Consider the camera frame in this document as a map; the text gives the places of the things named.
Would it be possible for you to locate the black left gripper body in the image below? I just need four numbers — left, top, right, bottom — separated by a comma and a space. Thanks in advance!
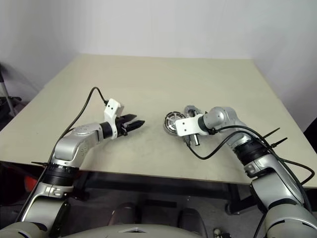
116, 116, 131, 137

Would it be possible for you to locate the silver stand pole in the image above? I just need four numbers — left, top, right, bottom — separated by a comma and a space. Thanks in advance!
0, 74, 14, 116

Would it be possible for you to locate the small white object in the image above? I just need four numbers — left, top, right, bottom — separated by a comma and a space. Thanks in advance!
213, 227, 231, 238

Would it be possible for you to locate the motor housing with copper windings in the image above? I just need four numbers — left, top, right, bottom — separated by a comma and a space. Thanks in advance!
162, 111, 186, 136

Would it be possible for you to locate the dark rounded shape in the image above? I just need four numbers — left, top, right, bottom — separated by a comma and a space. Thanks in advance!
110, 202, 139, 227
177, 208, 207, 228

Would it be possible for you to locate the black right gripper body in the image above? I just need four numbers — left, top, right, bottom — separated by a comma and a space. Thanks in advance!
183, 133, 202, 149

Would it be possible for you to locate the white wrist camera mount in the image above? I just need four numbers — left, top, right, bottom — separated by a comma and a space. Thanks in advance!
103, 98, 125, 140
175, 115, 210, 136

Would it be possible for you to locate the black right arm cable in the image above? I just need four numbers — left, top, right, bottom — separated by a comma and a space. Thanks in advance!
186, 125, 314, 224

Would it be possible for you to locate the silver motor lid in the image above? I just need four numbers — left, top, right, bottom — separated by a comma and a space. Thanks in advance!
183, 105, 206, 118

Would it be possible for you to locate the red object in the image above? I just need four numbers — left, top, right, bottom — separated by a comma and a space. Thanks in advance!
23, 173, 38, 194

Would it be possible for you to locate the black table frame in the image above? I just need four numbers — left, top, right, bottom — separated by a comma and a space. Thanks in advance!
71, 171, 248, 215

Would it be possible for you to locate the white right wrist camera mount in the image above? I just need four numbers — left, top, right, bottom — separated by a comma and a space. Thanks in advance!
175, 115, 210, 136

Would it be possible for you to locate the grey robot torso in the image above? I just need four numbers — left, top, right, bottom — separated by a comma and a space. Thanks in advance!
0, 220, 208, 238

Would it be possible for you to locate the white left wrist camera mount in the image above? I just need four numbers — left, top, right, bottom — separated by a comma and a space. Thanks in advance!
103, 98, 125, 140

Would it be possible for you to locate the spoked rotor with black rim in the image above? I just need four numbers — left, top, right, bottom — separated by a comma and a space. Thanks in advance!
165, 114, 183, 134

